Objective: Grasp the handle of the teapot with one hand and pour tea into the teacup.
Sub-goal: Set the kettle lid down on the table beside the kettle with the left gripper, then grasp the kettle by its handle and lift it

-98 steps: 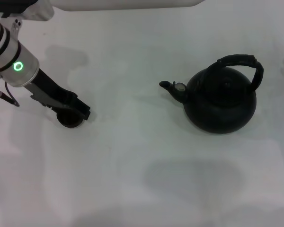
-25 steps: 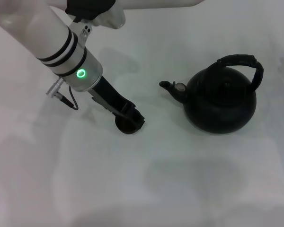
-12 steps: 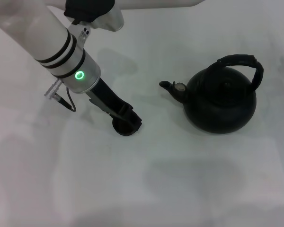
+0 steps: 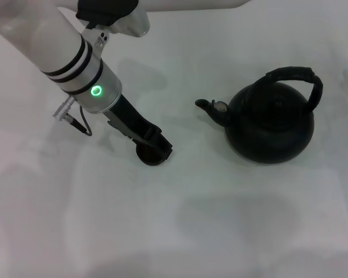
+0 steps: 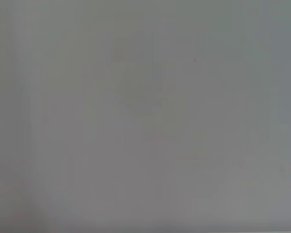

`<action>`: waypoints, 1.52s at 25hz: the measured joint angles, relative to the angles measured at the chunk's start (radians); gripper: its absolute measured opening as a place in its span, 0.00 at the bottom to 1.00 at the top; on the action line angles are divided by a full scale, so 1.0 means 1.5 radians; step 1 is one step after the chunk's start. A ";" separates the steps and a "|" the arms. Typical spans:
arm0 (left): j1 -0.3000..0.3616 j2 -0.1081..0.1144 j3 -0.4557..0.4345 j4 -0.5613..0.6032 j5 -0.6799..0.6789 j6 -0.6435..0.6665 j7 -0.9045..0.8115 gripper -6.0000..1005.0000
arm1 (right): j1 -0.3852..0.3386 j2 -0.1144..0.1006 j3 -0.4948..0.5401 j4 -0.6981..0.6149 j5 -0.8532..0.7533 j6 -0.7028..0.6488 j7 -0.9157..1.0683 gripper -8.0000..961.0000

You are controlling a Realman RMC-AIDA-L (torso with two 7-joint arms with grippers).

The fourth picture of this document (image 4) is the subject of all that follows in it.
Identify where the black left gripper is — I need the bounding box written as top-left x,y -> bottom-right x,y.
103,94 -> 174,160

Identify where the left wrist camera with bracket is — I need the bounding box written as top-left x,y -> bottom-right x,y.
76,0 -> 151,56

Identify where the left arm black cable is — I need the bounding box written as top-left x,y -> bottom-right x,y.
52,96 -> 93,137

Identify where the small dark round teacup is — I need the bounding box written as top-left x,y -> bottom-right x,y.
135,144 -> 168,167

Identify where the black round teapot with handle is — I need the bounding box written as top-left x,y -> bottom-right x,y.
194,66 -> 324,165

